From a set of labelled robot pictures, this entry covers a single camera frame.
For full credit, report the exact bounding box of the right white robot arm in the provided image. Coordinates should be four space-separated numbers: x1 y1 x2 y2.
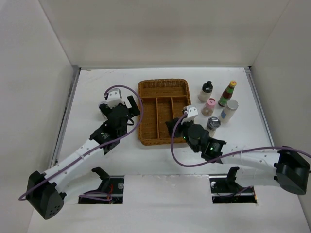
165 118 311 195

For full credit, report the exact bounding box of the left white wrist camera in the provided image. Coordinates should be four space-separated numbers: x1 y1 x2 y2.
105 88 124 108

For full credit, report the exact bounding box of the black cap white bottle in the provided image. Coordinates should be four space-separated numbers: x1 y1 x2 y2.
198 81 213 102

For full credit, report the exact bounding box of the clear lid pepper jar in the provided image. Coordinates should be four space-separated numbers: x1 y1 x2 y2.
207 116 221 137

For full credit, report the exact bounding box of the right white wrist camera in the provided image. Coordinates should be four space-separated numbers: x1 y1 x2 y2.
183 104 198 122

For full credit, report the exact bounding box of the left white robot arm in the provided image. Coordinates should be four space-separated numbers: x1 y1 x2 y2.
19 91 141 220

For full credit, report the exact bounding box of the brown wicker organizer tray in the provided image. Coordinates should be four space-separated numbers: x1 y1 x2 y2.
138 79 191 146

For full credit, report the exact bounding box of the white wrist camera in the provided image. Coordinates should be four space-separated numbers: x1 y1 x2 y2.
105 88 124 108
183 104 198 122

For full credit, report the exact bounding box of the white cap salt jar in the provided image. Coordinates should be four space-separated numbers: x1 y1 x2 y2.
219 100 239 124

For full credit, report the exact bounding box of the pink cap spice jar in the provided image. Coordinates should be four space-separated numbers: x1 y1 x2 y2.
201 98 216 117

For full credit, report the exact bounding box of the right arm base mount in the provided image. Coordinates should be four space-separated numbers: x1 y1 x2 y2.
209 167 257 204

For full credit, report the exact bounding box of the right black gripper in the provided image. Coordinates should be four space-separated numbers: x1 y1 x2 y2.
166 116 200 153

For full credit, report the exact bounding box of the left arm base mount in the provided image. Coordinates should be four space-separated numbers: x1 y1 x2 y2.
78 167 125 204

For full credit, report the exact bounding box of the red sauce bottle yellow cap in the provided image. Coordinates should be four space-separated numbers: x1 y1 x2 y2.
218 80 237 107

